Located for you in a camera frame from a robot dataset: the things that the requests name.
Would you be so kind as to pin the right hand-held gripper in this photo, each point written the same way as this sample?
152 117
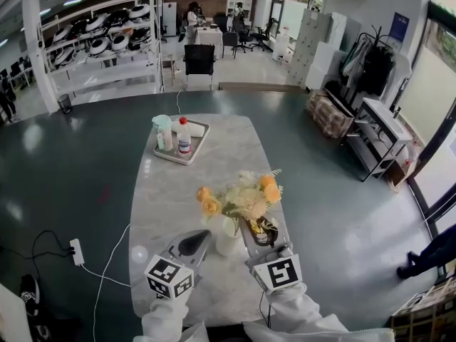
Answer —
281 273

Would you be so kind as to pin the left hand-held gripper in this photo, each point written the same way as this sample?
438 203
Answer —
167 274

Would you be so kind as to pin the white ribbed vase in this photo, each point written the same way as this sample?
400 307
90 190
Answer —
228 244

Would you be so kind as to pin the yellow flowers bouquet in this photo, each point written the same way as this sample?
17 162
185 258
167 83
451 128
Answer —
249 198

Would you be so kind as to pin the person's left forearm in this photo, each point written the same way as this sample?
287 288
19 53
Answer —
164 319

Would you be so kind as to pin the person's right forearm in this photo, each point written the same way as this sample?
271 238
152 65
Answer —
295 315

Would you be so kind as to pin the grey marble table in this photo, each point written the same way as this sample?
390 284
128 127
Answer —
171 198

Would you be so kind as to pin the white power strip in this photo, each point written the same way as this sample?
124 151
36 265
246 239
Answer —
77 253

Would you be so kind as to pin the white rectangular tray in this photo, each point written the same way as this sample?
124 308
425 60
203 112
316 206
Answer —
185 160

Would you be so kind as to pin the clear bottle with red cap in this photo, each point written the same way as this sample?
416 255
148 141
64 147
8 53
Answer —
184 141

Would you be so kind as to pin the white rolled towel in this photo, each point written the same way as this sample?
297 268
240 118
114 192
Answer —
197 130

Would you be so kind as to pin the black white bag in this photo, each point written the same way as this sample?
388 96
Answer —
32 298

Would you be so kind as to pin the wrapped brown cardboard package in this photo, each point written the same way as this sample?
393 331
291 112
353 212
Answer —
329 114

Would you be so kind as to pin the mint green lidded pitcher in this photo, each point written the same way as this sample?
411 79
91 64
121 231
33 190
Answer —
163 127

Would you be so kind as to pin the white side table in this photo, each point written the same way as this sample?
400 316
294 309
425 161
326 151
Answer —
10 319

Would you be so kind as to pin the red white plastic bags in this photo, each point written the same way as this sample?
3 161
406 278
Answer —
409 155

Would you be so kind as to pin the grey side shelf table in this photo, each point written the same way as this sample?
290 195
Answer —
384 119

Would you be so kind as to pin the stacked white boxes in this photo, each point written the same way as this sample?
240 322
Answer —
324 66

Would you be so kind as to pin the wooden crate shelf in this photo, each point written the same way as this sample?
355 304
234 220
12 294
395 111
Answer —
427 315

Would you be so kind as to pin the black mesh chair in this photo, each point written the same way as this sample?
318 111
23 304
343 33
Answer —
199 59

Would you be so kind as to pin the white locker cabinet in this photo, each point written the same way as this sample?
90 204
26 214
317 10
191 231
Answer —
310 45

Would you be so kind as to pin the black mesh trash bin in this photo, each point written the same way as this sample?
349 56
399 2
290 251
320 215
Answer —
65 104

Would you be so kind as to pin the grey visitor chair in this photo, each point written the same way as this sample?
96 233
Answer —
231 41

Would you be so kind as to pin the table with white cloth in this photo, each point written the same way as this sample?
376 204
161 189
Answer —
210 41

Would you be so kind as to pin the black office chair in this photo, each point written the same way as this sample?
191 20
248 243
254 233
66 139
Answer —
242 34
261 34

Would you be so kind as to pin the black coat rack with clothes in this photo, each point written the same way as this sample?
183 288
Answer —
377 66

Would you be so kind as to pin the white metal shelving rack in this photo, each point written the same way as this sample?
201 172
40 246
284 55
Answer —
107 73

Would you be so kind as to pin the white whiteboard panel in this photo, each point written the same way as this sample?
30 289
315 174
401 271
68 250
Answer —
294 18

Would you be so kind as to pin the white bookcase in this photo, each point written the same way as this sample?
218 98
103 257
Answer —
246 2

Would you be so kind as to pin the white refrigerator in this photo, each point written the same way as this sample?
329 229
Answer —
169 18

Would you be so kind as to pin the row of black white round devices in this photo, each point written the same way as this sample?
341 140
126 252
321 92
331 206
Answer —
99 45

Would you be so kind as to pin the blue wall poster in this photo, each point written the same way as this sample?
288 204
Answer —
399 27

